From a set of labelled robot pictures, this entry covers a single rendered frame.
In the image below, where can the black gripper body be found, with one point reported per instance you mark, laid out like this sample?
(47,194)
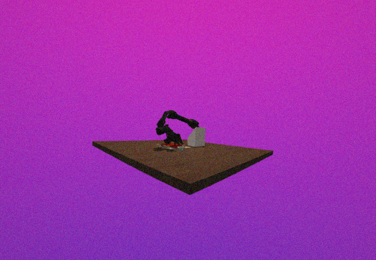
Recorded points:
(171,134)

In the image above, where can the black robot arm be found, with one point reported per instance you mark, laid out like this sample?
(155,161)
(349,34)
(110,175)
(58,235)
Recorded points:
(161,129)

